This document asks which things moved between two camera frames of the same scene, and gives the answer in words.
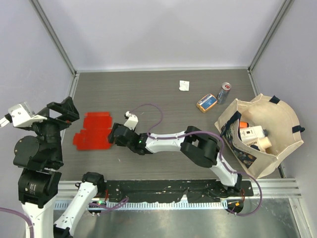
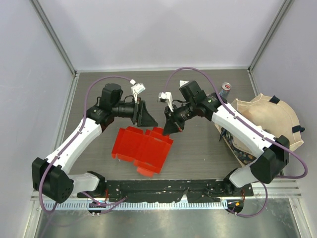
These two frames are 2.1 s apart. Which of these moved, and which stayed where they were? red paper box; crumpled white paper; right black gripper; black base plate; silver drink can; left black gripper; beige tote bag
Moved: red paper box; right black gripper; left black gripper
Stayed: silver drink can; crumpled white paper; beige tote bag; black base plate
